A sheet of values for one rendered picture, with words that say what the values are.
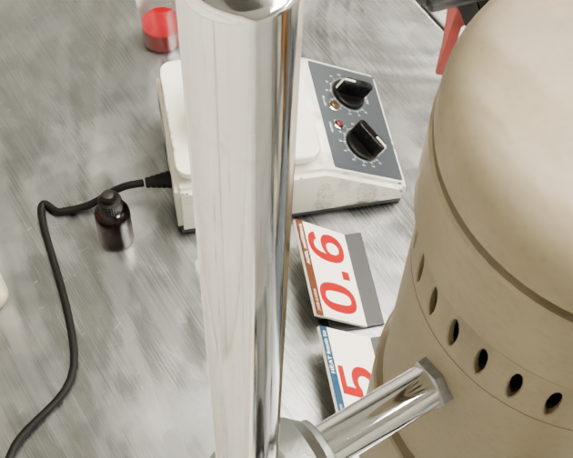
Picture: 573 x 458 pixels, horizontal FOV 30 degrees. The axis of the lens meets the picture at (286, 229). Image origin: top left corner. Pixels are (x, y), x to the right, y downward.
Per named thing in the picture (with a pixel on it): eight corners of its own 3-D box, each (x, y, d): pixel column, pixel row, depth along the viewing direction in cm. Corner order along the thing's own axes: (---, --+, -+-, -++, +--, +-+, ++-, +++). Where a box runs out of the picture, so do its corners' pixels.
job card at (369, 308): (360, 233, 93) (364, 208, 90) (384, 325, 89) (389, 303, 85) (291, 243, 93) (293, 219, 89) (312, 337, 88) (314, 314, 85)
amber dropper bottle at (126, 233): (125, 256, 92) (115, 213, 86) (93, 245, 92) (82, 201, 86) (140, 229, 93) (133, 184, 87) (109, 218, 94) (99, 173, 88)
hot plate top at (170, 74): (295, 50, 94) (296, 44, 93) (323, 162, 88) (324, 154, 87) (158, 67, 92) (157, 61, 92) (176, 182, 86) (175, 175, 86)
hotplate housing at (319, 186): (370, 91, 102) (378, 34, 95) (404, 205, 95) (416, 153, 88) (136, 123, 99) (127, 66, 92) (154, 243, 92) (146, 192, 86)
